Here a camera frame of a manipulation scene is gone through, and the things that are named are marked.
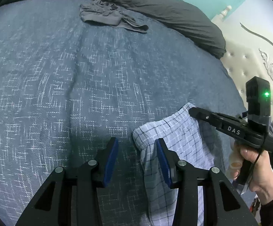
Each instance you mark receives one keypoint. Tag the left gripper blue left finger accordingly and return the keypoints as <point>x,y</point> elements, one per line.
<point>106,159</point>

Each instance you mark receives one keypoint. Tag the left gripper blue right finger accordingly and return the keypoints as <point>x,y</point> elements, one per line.
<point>168,160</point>

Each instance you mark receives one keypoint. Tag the person's right hand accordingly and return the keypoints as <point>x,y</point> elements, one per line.
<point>262,178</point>

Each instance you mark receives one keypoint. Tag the cluttered items on drawer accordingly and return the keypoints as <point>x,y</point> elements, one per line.
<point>255,209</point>

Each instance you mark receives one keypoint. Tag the cream tufted headboard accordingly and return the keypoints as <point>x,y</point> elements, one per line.
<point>248,54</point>

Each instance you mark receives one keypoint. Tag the blue patterned bed cover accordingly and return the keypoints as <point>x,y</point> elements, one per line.
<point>67,87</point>

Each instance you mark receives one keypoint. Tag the dark grey crumpled garment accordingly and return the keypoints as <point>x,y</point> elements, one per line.
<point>110,14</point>

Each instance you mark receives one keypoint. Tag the dark grey rolled duvet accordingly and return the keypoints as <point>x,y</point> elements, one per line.
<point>181,16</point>

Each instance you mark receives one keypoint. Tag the black camera box green light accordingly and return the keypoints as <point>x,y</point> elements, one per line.
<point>258,97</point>

